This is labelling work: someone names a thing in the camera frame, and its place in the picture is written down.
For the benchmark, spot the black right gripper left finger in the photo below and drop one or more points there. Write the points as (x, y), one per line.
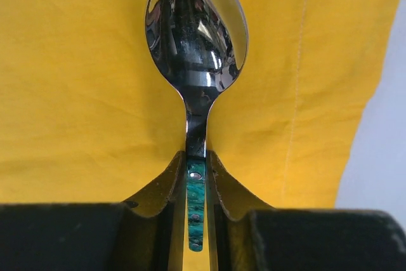
(143, 232)

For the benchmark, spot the spoon with teal handle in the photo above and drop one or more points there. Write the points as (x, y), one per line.
(199, 47)

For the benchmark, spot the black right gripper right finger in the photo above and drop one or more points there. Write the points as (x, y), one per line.
(245, 233)

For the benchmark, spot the yellow Pikachu cloth placemat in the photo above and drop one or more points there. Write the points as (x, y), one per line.
(86, 116)

